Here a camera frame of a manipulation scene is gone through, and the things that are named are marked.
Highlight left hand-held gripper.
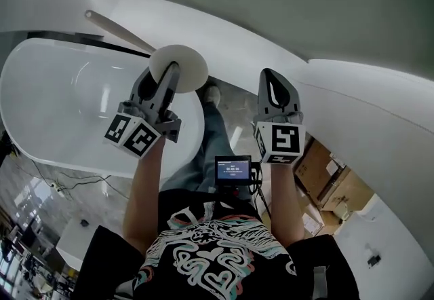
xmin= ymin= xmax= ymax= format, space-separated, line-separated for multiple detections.
xmin=103 ymin=60 xmax=184 ymax=160

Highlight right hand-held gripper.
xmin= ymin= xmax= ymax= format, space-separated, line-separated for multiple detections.
xmin=252 ymin=68 xmax=307 ymax=166

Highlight white long-handled brush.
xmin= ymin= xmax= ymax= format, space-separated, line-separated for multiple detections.
xmin=84 ymin=10 xmax=209 ymax=94

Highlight white bathtub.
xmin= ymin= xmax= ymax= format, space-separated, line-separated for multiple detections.
xmin=0 ymin=37 xmax=206 ymax=179

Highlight person's right forearm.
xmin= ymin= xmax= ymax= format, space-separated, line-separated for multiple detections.
xmin=269 ymin=162 xmax=307 ymax=252

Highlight person's left forearm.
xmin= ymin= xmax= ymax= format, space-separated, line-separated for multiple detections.
xmin=123 ymin=140 xmax=167 ymax=255

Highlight white windowsill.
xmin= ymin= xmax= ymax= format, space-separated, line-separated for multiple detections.
xmin=81 ymin=0 xmax=434 ymax=198

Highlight small black display screen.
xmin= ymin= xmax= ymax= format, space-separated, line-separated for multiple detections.
xmin=214 ymin=155 xmax=254 ymax=187

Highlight blue jeans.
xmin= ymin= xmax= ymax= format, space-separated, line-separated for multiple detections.
xmin=159 ymin=100 xmax=254 ymax=198

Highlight large brown cardboard box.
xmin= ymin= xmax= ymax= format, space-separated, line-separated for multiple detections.
xmin=293 ymin=138 xmax=375 ymax=213

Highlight brown cardboard box white labels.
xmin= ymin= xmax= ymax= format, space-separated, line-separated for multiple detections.
xmin=300 ymin=202 xmax=340 ymax=237

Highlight white platform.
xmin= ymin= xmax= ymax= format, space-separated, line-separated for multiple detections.
xmin=56 ymin=217 xmax=102 ymax=273

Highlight black printed t-shirt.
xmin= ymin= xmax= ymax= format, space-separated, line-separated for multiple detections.
xmin=76 ymin=189 xmax=360 ymax=300

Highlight black display cable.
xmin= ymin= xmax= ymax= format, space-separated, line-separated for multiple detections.
xmin=249 ymin=162 xmax=273 ymax=219

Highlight black floor cable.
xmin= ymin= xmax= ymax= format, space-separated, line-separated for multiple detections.
xmin=32 ymin=155 xmax=113 ymax=202

